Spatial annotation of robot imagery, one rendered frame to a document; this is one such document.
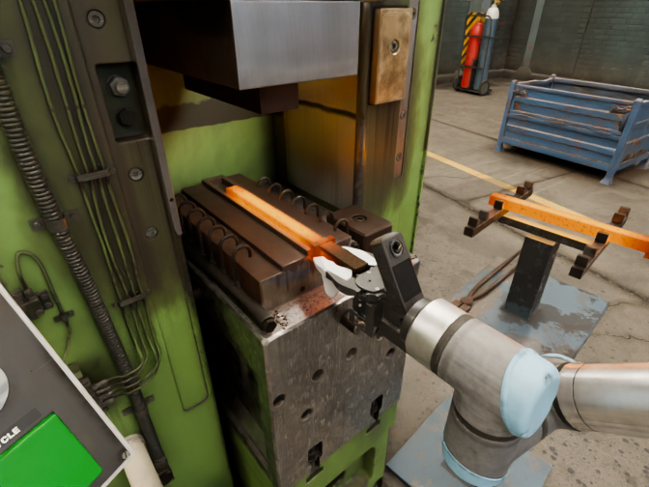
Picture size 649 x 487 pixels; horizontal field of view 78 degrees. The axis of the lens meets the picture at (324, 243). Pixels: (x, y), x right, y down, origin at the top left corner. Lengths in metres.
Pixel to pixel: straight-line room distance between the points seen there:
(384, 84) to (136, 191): 0.52
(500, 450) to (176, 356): 0.58
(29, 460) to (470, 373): 0.44
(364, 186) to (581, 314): 0.63
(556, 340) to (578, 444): 0.83
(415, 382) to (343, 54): 1.44
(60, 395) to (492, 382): 0.44
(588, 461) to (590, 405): 1.21
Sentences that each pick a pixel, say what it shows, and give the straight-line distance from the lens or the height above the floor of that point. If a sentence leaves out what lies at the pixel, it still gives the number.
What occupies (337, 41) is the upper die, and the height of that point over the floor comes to 1.32.
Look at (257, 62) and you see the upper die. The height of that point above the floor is 1.30.
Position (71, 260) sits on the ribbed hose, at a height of 1.05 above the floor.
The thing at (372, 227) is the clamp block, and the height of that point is 0.98.
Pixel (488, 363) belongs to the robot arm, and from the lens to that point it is 0.50.
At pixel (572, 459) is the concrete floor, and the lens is 1.80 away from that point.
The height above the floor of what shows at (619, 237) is 0.97.
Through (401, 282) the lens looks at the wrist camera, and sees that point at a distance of 0.56.
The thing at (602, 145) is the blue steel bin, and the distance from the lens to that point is 4.35.
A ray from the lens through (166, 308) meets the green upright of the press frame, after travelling 0.78.
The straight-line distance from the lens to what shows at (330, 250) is 0.66.
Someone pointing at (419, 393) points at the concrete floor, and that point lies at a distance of 1.78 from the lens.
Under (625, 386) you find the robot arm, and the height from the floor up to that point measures 0.98.
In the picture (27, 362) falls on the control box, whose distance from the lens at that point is 0.46.
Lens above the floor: 1.36
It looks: 31 degrees down
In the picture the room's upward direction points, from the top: straight up
